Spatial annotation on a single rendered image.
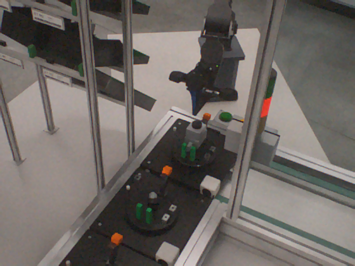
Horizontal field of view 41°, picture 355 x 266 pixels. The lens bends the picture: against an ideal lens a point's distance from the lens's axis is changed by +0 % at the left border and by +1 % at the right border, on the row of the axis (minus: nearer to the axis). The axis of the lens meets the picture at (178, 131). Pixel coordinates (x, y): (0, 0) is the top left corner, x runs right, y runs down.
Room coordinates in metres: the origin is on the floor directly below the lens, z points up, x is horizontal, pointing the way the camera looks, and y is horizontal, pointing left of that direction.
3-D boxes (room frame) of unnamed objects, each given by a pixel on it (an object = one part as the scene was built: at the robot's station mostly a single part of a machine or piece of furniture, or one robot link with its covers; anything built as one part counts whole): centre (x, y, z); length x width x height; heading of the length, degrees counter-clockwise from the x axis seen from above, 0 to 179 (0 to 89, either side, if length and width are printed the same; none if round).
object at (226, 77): (1.48, -0.14, 0.96); 0.15 x 0.15 x 0.20; 12
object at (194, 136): (1.00, -0.05, 1.06); 0.08 x 0.04 x 0.07; 155
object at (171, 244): (0.78, 0.05, 1.01); 0.24 x 0.24 x 0.13; 65
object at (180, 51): (1.47, -0.09, 0.84); 0.90 x 0.70 x 0.03; 12
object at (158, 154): (1.01, -0.05, 0.96); 0.24 x 0.24 x 0.02; 65
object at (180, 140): (1.01, -0.05, 0.98); 0.14 x 0.14 x 0.02
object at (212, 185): (0.88, -0.10, 0.97); 0.05 x 0.05 x 0.04; 65
